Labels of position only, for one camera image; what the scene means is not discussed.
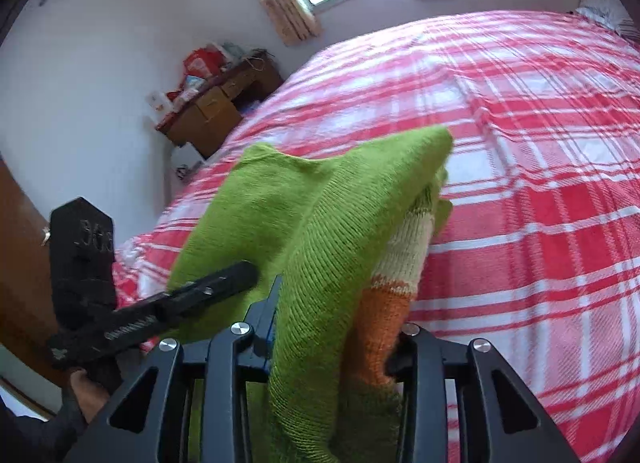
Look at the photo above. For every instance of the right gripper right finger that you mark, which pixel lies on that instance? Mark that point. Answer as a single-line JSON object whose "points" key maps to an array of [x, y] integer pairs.
{"points": [[499, 418]]}

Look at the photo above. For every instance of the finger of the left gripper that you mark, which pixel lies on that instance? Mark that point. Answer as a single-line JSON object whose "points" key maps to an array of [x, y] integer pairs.
{"points": [[165, 311]]}

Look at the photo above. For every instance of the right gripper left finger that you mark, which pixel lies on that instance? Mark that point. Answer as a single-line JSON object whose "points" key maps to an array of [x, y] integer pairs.
{"points": [[187, 392]]}

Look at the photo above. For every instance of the green orange striped knit sweater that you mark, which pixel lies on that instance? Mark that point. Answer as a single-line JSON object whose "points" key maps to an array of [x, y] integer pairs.
{"points": [[347, 237]]}

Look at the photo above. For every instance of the person's left hand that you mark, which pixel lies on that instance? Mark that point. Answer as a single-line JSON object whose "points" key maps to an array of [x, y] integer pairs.
{"points": [[91, 397]]}

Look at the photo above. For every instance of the dark wooden door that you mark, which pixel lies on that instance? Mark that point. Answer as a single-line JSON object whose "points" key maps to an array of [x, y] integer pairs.
{"points": [[27, 316]]}

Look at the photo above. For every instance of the white paper shopping bag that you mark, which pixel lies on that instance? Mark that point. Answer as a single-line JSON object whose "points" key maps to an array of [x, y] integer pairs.
{"points": [[185, 161]]}

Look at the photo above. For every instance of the red plaid bed sheet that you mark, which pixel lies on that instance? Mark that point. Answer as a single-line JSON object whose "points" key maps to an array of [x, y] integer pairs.
{"points": [[541, 252]]}

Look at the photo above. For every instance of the brown wooden desk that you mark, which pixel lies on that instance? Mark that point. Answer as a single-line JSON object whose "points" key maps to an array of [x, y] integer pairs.
{"points": [[207, 120]]}

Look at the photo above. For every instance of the white card box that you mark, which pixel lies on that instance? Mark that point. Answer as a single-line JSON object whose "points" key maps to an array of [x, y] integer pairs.
{"points": [[159, 103]]}

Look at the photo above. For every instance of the red gift box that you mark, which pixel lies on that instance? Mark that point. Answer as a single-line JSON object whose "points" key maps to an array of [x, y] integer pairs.
{"points": [[204, 62]]}

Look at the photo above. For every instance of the striped grey pillow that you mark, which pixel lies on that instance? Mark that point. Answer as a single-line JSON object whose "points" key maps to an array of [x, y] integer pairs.
{"points": [[612, 15]]}

